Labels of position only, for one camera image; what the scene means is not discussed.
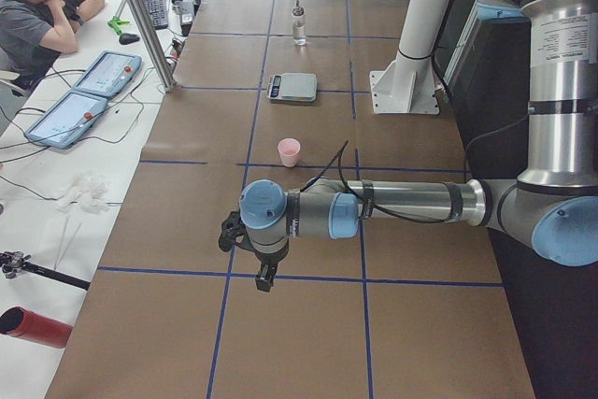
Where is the digital kitchen scale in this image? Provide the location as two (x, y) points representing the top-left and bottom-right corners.
(267, 73), (317, 103)

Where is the lower blue teach pendant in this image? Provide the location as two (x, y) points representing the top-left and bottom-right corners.
(24, 90), (107, 150)

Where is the black keyboard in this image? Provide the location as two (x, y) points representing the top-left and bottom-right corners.
(142, 0), (169, 30)

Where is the crumpled white tissue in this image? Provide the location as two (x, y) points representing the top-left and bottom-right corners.
(55, 173), (108, 214)

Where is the aluminium frame post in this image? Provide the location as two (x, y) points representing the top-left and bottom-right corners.
(126, 0), (176, 93)

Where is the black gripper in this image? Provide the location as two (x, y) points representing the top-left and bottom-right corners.
(254, 247), (288, 292)

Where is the clear glass sauce bottle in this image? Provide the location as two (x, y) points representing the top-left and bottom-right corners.
(292, 0), (306, 46)

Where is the pink plastic cup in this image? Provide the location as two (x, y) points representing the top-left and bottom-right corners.
(278, 137), (301, 167)

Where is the red cylinder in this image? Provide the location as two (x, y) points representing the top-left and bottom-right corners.
(1, 306), (73, 349)

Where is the green clamp tool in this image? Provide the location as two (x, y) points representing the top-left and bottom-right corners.
(107, 16), (130, 35)

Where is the seated person grey shirt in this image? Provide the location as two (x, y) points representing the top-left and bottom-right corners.
(1, 0), (106, 90)

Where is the upper blue teach pendant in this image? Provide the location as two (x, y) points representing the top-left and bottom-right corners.
(72, 50), (142, 100)

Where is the black computer mouse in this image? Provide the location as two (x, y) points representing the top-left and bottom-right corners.
(119, 33), (140, 45)

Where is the blue teach pendant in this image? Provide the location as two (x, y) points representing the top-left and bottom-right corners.
(72, 50), (142, 100)
(24, 90), (107, 150)

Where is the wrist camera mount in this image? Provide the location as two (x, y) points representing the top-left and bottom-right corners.
(218, 210), (250, 252)

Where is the white pedestal column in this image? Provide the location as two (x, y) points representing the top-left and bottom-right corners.
(370, 0), (449, 115)

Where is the black tripod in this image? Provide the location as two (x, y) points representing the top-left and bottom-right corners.
(1, 251), (91, 291)

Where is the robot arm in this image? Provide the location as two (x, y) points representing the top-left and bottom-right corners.
(219, 0), (597, 291)

